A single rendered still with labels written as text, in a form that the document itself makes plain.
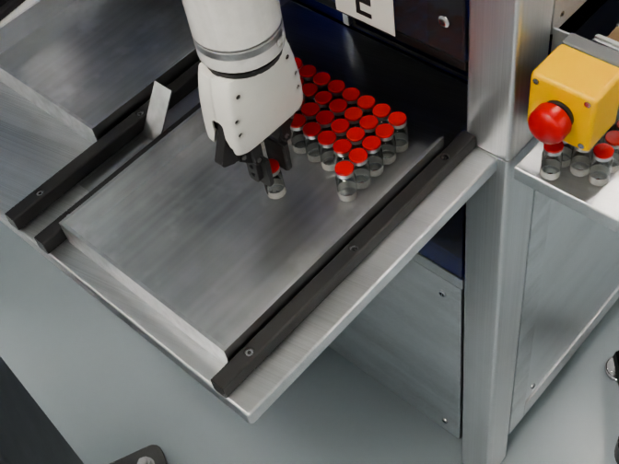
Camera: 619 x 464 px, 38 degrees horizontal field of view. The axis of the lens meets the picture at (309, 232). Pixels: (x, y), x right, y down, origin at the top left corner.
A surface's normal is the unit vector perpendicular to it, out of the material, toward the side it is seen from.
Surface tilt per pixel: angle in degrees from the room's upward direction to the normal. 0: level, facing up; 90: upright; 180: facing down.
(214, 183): 0
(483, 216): 90
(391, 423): 0
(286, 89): 91
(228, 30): 90
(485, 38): 90
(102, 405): 0
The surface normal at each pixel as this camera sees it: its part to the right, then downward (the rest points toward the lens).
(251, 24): 0.46, 0.66
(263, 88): 0.71, 0.51
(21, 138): -0.12, -0.61
